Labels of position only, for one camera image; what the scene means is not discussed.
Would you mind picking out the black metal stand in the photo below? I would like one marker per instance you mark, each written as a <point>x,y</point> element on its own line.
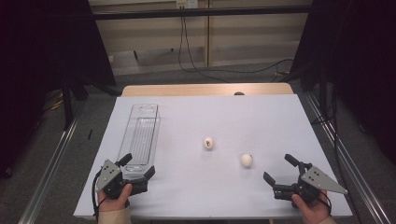
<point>67,105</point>
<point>323,96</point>

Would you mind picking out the white wall socket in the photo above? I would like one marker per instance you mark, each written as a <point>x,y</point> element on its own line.
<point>186,3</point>

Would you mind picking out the person's left hand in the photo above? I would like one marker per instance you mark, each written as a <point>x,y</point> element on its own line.
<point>112,204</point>

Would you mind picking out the black horizontal bar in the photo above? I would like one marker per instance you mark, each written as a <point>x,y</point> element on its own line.
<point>202,12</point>

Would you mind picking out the person's right hand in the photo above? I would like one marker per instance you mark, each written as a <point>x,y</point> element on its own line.
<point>313,213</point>

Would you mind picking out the white egg with brown mark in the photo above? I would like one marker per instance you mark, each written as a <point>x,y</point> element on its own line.
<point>208,142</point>

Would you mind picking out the white table cover sheet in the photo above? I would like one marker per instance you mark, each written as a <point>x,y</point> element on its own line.
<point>218,186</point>

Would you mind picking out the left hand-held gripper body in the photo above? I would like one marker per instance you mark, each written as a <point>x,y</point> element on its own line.
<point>109,174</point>

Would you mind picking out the plain white egg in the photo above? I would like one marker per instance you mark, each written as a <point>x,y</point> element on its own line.
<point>247,160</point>

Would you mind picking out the wooden table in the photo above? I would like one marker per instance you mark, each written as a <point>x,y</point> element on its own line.
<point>186,89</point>

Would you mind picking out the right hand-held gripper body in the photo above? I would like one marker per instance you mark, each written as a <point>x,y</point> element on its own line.
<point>314,180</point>

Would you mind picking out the dark round table grommet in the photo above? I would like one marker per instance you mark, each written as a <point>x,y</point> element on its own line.
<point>239,93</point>

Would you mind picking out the black curtain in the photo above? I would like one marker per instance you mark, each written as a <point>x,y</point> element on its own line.
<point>358,62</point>
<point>37,62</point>

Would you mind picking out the clear plastic container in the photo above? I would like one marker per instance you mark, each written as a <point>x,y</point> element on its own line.
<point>141,133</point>

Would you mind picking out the aluminium floor rail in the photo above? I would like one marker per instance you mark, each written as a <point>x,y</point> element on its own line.
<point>348,161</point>
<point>49,174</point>

